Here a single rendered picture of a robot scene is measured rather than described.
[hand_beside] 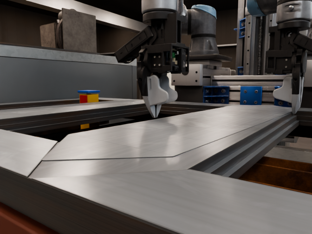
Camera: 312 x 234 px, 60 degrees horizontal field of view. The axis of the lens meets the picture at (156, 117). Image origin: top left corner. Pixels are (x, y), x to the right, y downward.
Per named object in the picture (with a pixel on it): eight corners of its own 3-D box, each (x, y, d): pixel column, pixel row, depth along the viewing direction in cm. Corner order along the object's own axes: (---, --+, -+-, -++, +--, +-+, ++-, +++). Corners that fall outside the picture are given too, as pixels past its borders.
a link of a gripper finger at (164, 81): (172, 119, 57) (173, 74, 56) (150, 117, 60) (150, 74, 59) (180, 117, 59) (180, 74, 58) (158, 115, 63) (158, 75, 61)
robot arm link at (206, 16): (217, 33, 122) (218, 2, 121) (187, 34, 124) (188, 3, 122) (214, 37, 134) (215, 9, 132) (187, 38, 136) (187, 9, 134)
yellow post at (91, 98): (89, 145, 103) (88, 94, 100) (81, 143, 106) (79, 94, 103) (99, 142, 107) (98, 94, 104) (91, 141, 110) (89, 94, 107)
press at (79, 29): (60, 127, 543) (53, -6, 510) (24, 122, 600) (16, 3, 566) (105, 119, 661) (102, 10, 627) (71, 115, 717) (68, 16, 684)
